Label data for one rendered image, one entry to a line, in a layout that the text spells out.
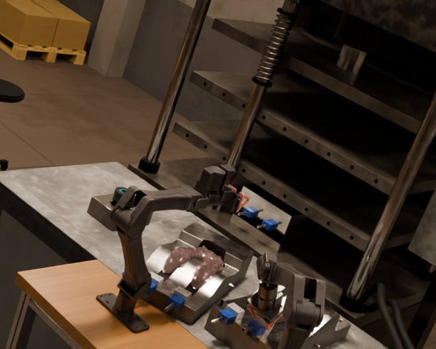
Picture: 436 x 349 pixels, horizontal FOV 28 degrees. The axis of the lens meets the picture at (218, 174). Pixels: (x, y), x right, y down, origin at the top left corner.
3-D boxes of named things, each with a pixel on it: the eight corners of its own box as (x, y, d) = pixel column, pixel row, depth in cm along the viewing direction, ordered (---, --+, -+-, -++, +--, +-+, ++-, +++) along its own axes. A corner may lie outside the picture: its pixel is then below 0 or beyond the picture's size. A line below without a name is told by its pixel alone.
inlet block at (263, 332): (245, 342, 258) (253, 327, 256) (233, 332, 260) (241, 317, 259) (266, 338, 269) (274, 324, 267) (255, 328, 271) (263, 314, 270)
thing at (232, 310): (214, 333, 265) (219, 318, 263) (203, 325, 268) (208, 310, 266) (239, 325, 275) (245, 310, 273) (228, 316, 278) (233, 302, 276)
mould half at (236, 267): (190, 325, 278) (201, 296, 274) (122, 288, 285) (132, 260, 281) (244, 276, 323) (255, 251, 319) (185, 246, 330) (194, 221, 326)
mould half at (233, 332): (263, 374, 265) (278, 338, 261) (203, 327, 279) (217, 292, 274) (344, 338, 304) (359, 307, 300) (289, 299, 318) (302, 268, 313)
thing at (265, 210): (277, 253, 357) (291, 216, 351) (230, 221, 371) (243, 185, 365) (338, 237, 396) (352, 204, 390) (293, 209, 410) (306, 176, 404)
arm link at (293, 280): (264, 255, 251) (300, 278, 222) (291, 262, 254) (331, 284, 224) (253, 296, 252) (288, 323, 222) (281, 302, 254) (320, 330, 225)
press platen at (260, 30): (423, 138, 317) (428, 125, 315) (210, 28, 375) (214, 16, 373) (493, 131, 372) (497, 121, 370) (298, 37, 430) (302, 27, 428)
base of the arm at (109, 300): (117, 273, 276) (101, 276, 271) (158, 307, 265) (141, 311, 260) (111, 294, 279) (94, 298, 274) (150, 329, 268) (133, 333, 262)
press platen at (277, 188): (367, 255, 331) (372, 244, 330) (171, 131, 389) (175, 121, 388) (446, 231, 389) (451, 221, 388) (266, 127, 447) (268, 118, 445)
